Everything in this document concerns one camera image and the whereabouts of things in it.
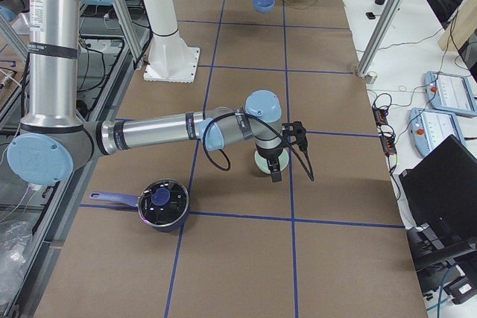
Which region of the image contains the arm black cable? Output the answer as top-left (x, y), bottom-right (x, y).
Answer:
top-left (200, 111), bottom-right (316, 182)

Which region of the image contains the blue teach pendant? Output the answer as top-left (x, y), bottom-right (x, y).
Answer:
top-left (424, 71), bottom-right (476, 117)
top-left (410, 107), bottom-right (466, 157)

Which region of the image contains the blue bowl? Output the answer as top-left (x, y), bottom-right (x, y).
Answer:
top-left (252, 0), bottom-right (275, 14)

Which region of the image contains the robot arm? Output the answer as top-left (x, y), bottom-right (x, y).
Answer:
top-left (6, 0), bottom-right (288, 185)

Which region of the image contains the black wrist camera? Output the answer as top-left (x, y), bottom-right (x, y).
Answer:
top-left (282, 121), bottom-right (308, 153)

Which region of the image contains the near blue teach pendant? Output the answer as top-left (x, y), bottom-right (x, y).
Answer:
top-left (410, 107), bottom-right (466, 157)

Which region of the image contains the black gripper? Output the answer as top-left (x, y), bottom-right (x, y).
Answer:
top-left (260, 148), bottom-right (283, 182)

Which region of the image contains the aluminium frame post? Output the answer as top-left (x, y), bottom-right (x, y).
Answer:
top-left (356, 0), bottom-right (402, 77)

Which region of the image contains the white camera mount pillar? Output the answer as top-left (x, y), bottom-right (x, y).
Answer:
top-left (143, 0), bottom-right (200, 83)

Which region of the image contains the clear plastic bag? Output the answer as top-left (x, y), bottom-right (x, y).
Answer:
top-left (1, 220), bottom-right (33, 305)

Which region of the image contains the black laptop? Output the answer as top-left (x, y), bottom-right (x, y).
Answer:
top-left (399, 135), bottom-right (476, 239)

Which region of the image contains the dark blue lidded saucepan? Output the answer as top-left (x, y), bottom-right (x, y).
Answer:
top-left (89, 179), bottom-right (190, 232)

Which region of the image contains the far blue teach pendant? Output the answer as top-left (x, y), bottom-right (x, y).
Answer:
top-left (424, 71), bottom-right (476, 117)

